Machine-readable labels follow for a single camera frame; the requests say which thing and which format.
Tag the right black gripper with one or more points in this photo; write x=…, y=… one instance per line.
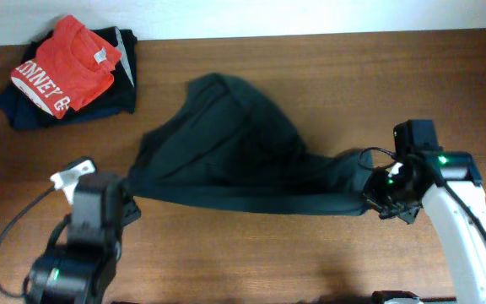
x=389, y=208

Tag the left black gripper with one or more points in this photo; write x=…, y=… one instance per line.
x=129, y=208

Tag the dark green t-shirt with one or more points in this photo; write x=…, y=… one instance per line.
x=230, y=147

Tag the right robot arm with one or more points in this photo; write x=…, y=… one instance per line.
x=448, y=187

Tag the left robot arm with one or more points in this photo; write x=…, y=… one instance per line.
x=83, y=250

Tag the black folded shirt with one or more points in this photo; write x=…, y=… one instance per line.
x=123, y=91

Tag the navy folded shirt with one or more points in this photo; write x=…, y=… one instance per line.
x=23, y=115

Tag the red folded t-shirt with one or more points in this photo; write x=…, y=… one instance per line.
x=69, y=70

